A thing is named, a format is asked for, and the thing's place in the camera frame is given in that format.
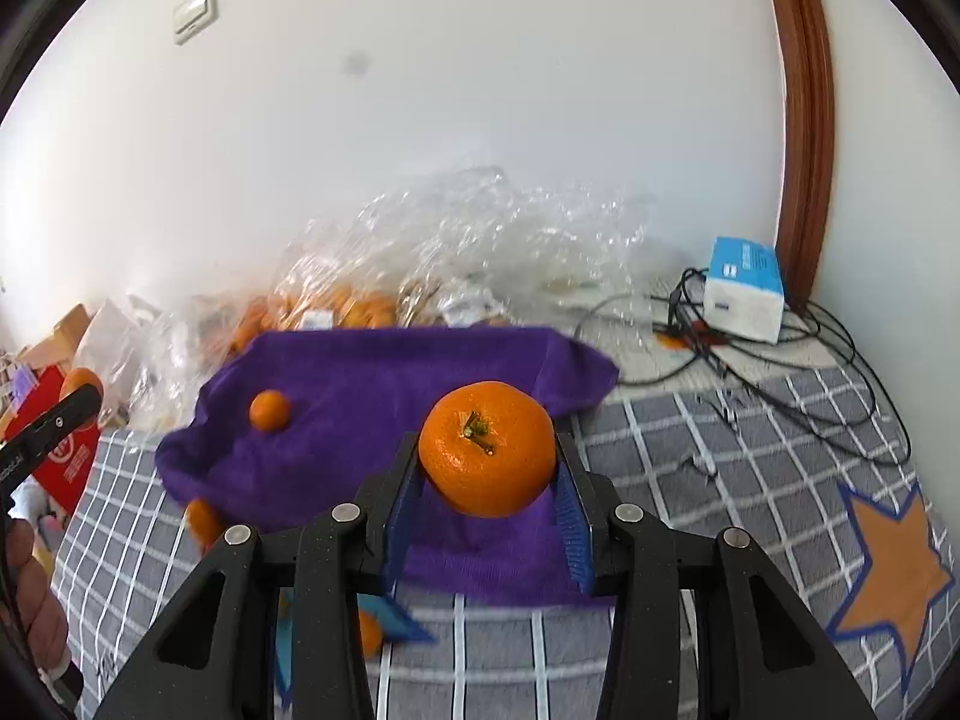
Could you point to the clear plastic bag with mandarins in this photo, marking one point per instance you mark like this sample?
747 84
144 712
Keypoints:
322 270

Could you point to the blue and white tissue pack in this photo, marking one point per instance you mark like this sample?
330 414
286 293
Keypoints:
742 292

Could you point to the brown wooden door frame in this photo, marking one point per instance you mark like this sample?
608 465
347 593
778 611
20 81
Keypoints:
802 127

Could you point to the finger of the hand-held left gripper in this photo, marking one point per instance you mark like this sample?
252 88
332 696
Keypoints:
71 411

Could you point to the pile of bagged mandarins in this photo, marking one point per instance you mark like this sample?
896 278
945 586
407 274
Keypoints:
352 311

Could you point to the clear plastic bag with longans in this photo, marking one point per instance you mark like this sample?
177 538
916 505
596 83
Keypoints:
510 240

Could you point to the red cardboard box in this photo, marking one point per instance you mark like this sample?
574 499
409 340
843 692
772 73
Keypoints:
67 465

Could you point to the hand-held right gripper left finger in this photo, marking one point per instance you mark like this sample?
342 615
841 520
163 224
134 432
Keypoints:
400 517

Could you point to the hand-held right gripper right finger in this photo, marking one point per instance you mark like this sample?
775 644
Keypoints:
574 532

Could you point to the white paper bag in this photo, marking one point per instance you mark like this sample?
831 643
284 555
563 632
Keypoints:
105 337

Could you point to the brown cardboard box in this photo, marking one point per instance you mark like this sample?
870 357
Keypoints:
60 326

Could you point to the crumpled clear plastic bag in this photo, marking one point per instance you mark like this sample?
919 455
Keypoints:
169 367

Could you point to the large mandarin with stem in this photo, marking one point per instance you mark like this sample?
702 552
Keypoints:
487 457

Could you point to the person's left hand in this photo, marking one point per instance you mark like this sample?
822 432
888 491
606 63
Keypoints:
34 592

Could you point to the beige wall switch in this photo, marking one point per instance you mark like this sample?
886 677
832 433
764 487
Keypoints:
195 11

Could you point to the pile of bagged longans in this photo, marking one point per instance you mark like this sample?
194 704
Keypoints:
427 300

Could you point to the purple towel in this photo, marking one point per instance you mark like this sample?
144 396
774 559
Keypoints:
360 390

